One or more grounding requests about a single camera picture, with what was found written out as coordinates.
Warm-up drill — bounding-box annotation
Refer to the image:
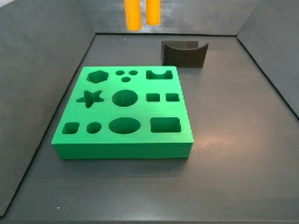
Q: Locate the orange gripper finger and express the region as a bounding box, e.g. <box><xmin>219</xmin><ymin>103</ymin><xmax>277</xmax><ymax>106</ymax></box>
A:
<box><xmin>124</xmin><ymin>0</ymin><xmax>141</xmax><ymax>32</ymax></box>
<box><xmin>145</xmin><ymin>0</ymin><xmax>161</xmax><ymax>25</ymax></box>

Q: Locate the black curved holder block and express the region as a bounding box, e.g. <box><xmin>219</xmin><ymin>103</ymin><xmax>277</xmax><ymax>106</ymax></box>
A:
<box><xmin>161</xmin><ymin>40</ymin><xmax>209</xmax><ymax>68</ymax></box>

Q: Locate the green shape sorter block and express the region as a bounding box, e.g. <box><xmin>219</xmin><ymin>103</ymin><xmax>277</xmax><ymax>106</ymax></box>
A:
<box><xmin>51</xmin><ymin>66</ymin><xmax>193</xmax><ymax>159</ymax></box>

